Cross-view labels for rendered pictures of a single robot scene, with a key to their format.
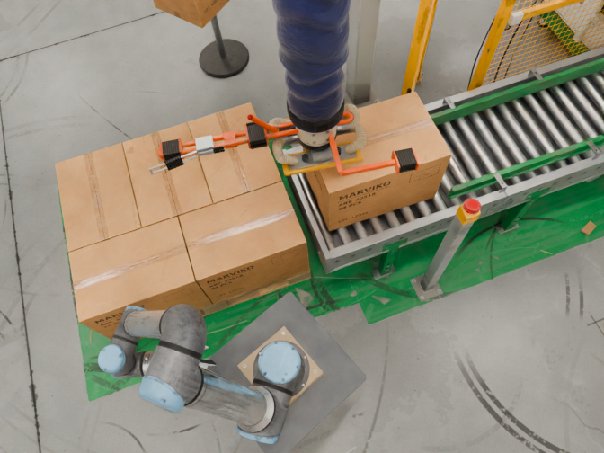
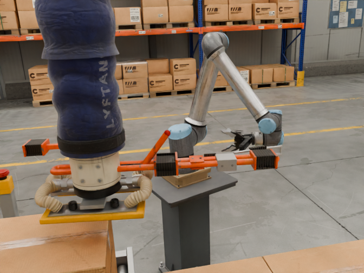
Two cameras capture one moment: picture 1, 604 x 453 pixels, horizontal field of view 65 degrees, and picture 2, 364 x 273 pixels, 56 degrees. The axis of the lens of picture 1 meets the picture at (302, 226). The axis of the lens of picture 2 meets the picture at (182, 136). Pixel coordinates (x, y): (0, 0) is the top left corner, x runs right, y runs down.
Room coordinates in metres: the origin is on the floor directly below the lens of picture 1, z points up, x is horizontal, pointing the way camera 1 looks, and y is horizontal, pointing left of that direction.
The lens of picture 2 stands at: (2.33, 0.27, 1.68)
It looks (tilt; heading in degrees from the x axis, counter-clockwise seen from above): 18 degrees down; 183
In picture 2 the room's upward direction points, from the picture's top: 2 degrees counter-clockwise
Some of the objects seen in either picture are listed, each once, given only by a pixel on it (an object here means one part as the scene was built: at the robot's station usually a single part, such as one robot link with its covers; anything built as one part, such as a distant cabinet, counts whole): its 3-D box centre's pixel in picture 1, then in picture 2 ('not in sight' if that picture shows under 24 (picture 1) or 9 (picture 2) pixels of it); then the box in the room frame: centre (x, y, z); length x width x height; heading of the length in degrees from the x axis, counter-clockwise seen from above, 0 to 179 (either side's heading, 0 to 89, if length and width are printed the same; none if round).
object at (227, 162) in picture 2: (205, 146); (225, 162); (1.19, 0.36, 1.20); 0.07 x 0.07 x 0.04; 5
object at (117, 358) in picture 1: (118, 358); (273, 120); (0.39, 0.69, 1.13); 0.12 x 0.09 x 0.12; 156
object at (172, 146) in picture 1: (172, 149); (262, 159); (1.19, 0.49, 1.21); 0.08 x 0.07 x 0.05; 95
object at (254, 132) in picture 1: (256, 134); (166, 163); (1.21, 0.14, 1.21); 0.10 x 0.08 x 0.06; 5
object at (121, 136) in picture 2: (315, 105); (92, 136); (1.24, -0.11, 1.32); 0.23 x 0.23 x 0.04
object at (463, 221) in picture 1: (444, 254); (21, 263); (0.87, -0.71, 0.50); 0.07 x 0.07 x 1.00; 14
